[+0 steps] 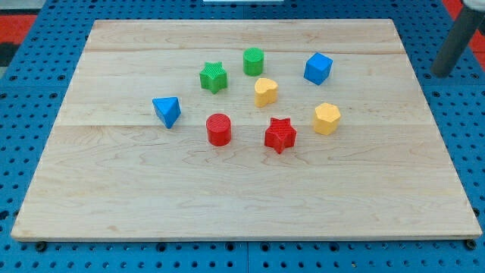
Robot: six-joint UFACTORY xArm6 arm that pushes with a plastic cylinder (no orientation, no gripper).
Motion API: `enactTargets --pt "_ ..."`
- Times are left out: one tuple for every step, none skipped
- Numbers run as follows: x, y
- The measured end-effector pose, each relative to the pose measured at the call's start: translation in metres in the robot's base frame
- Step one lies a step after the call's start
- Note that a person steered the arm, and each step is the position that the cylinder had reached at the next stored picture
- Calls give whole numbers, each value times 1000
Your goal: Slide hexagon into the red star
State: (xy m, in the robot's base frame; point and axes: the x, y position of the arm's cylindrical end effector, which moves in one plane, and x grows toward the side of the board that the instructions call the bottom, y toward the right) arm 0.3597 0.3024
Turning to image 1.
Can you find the red star block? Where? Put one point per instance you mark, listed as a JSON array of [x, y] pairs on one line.
[[280, 134]]

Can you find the green star block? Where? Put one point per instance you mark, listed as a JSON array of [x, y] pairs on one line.
[[213, 77]]

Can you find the yellow hexagon block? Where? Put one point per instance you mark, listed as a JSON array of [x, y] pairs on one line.
[[326, 118]]

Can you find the red cylinder block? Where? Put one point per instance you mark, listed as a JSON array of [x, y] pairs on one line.
[[218, 128]]

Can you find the wooden board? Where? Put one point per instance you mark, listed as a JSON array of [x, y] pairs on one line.
[[111, 171]]

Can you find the yellow heart block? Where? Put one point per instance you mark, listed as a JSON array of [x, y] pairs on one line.
[[265, 92]]

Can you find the blue triangle block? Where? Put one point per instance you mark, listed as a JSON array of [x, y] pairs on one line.
[[167, 109]]

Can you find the green cylinder block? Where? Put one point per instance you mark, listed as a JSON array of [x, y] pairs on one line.
[[253, 61]]

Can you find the blue cube block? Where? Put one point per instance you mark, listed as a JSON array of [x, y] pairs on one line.
[[317, 68]]

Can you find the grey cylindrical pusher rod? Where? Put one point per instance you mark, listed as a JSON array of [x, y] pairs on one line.
[[469, 20]]

